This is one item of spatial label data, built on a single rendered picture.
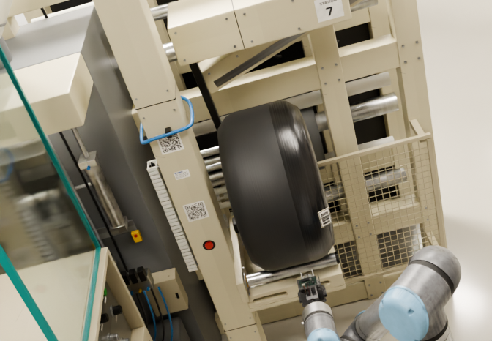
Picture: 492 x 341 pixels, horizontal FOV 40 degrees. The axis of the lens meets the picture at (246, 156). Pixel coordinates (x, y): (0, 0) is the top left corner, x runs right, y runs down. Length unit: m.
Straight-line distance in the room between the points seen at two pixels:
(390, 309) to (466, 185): 2.68
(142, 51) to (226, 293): 1.02
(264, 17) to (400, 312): 1.17
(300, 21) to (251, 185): 0.59
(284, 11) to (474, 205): 2.08
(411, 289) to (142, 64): 1.04
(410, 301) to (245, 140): 0.90
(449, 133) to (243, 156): 2.63
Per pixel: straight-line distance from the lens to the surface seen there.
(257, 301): 2.54
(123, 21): 2.03
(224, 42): 2.34
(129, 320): 2.50
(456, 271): 1.62
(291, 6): 2.32
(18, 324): 2.19
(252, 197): 2.15
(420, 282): 1.56
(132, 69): 2.09
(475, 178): 4.22
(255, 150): 2.17
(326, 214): 2.20
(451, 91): 5.07
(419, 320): 1.53
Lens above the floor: 2.59
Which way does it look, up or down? 32 degrees down
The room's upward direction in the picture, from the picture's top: 17 degrees counter-clockwise
